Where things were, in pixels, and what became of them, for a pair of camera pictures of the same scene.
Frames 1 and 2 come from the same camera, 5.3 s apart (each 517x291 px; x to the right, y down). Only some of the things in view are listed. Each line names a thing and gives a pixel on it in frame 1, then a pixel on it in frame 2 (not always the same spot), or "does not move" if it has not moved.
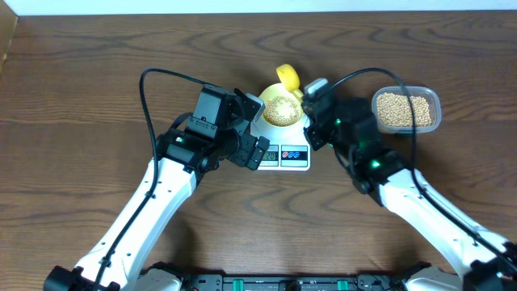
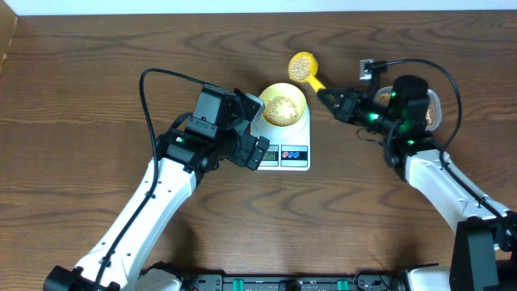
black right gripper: (312, 130) to (348, 103)
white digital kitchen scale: (289, 149) does not move
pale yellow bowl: (281, 107) does not move
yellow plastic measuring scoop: (290, 79) to (302, 67)
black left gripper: (246, 143) does not move
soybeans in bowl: (281, 111) does not move
